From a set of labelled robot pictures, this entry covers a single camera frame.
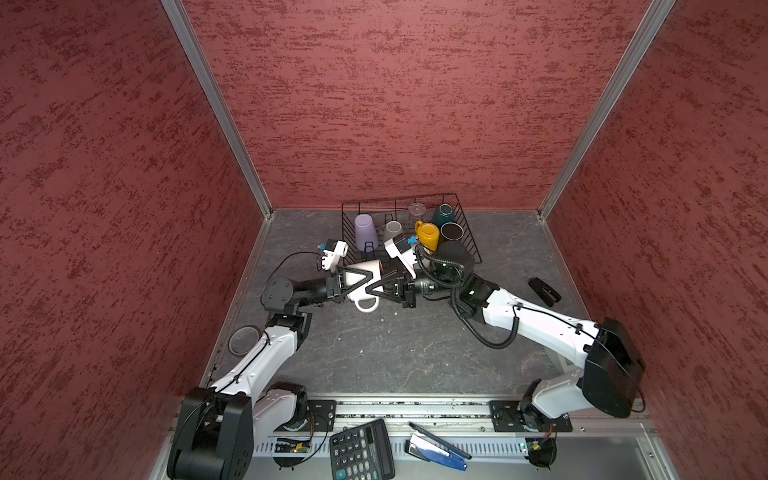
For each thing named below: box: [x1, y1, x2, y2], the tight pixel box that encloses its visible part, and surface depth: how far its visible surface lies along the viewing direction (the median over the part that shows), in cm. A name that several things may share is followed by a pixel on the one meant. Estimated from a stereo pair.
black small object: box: [528, 277, 562, 307], surface depth 99 cm
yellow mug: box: [415, 220, 440, 252], surface depth 101 cm
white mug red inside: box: [345, 259, 384, 313], surface depth 63 cm
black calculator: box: [329, 419, 396, 480], surface depth 69 cm
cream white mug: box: [379, 220, 403, 242], surface depth 102 cm
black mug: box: [440, 222, 465, 242], surface depth 102 cm
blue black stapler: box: [404, 422, 472, 471], surface depth 70 cm
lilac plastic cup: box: [354, 213, 378, 253], surface depth 100 cm
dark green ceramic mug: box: [434, 204, 455, 228], surface depth 106 cm
